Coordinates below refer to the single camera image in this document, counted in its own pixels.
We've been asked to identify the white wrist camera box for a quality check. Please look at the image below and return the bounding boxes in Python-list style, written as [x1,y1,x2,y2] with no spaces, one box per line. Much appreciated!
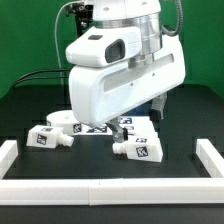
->
[66,26,142,68]

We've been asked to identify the white marker sheet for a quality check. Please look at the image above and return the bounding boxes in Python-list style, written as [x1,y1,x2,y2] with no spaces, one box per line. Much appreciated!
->
[82,116,134,135]

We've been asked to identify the grey thin cable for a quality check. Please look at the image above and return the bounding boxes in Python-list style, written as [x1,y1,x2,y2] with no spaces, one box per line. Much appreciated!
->
[53,0,85,87]

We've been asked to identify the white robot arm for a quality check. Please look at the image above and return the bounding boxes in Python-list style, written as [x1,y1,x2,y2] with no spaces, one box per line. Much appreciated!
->
[66,0,185,143]

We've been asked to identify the white round stool seat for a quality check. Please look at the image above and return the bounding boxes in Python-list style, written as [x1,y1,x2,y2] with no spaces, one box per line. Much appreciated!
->
[46,110,82,135]

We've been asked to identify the white right fence rail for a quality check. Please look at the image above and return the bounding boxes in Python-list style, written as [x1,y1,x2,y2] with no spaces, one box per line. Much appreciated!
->
[196,139,224,178]

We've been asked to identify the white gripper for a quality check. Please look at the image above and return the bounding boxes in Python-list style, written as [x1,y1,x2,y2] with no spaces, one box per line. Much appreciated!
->
[69,35,185,142]

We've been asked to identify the black cable pair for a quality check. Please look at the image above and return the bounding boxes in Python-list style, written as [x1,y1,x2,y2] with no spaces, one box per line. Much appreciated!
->
[11,68,72,88]

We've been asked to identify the white fence rail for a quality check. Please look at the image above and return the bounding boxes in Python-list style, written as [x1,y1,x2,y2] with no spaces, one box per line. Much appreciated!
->
[0,140,18,180]
[0,178,224,206]
[196,139,224,178]

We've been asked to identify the black camera stand pole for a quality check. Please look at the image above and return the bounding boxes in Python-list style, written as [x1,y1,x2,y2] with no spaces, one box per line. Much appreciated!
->
[65,2,93,37]

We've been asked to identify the white front fence rail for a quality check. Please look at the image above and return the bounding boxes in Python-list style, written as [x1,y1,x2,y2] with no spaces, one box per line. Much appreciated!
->
[0,178,224,206]

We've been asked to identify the white left fence rail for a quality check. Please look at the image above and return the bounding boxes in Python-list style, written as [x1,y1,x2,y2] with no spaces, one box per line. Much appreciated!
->
[0,140,18,180]

